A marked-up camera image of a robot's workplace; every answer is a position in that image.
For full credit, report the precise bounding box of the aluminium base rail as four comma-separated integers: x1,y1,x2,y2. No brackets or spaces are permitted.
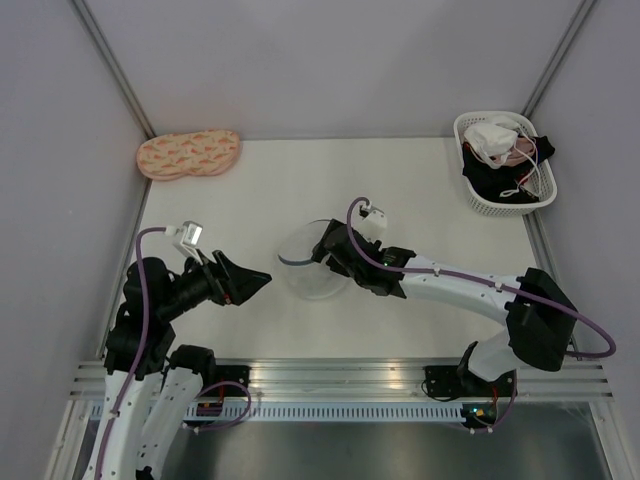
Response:
69,357,615,401

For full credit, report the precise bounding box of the white bra in basket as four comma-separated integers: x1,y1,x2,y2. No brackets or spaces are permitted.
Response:
463,115,520,169

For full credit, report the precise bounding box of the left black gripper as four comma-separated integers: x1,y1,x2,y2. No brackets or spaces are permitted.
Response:
158,248,271,320

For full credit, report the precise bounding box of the pink patterned bra case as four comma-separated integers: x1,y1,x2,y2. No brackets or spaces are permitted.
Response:
136,129,242,181

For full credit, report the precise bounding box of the pink garment in basket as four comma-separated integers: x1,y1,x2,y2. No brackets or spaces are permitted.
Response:
503,137,537,167

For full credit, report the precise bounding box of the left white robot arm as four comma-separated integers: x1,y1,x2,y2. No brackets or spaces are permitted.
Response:
84,251,272,479

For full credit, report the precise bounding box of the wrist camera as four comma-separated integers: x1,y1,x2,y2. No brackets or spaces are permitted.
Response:
165,221,203,264
355,204,388,243

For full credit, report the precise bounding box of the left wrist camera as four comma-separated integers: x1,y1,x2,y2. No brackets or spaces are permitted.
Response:
165,221,203,264

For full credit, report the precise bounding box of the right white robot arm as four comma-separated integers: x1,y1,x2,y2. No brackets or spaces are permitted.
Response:
312,220,576,395

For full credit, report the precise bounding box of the white slotted cable duct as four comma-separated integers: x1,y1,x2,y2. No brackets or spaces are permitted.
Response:
184,400,466,423

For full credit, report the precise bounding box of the white plastic basket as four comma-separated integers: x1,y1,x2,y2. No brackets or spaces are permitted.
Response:
453,111,557,217

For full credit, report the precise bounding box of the black garment in basket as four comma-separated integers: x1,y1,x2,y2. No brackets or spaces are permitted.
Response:
462,136,556,204

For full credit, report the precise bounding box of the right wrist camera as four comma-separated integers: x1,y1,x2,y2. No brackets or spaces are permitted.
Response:
355,204,388,243

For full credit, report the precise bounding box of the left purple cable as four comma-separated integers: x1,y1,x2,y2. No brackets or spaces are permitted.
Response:
89,225,251,480

